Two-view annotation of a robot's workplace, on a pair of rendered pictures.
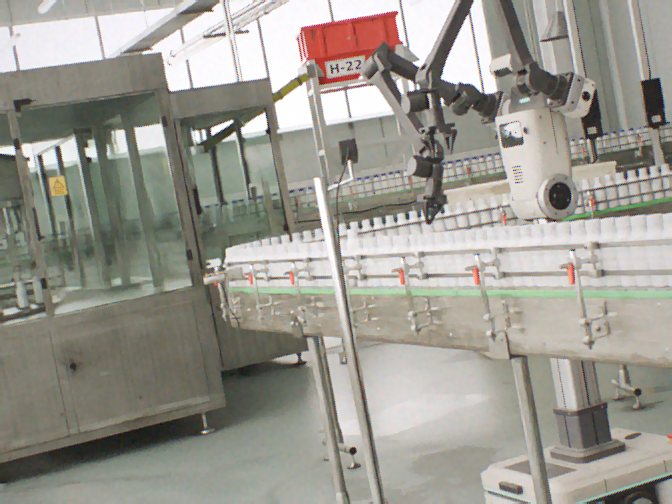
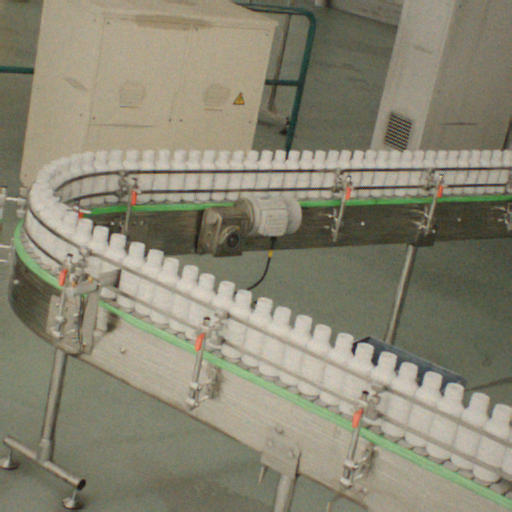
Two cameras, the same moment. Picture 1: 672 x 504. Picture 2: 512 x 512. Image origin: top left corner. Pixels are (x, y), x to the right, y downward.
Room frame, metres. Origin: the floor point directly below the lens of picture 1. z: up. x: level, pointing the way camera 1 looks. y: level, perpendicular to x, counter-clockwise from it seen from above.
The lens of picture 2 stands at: (2.57, 1.92, 2.27)
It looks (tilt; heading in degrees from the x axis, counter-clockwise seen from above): 19 degrees down; 326
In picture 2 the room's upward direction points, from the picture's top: 11 degrees clockwise
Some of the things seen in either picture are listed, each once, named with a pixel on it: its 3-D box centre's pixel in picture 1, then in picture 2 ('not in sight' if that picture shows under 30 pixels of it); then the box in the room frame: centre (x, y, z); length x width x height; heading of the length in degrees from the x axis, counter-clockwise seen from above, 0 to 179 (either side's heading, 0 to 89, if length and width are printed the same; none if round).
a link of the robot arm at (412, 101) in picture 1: (419, 92); not in sight; (3.99, -0.35, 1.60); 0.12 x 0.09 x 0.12; 114
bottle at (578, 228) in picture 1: (582, 253); not in sight; (3.13, -0.61, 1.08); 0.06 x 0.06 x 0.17
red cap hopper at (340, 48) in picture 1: (372, 174); not in sight; (11.58, -0.46, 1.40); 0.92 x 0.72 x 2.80; 96
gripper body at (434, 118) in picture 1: (435, 120); not in sight; (4.01, -0.39, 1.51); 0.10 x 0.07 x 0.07; 114
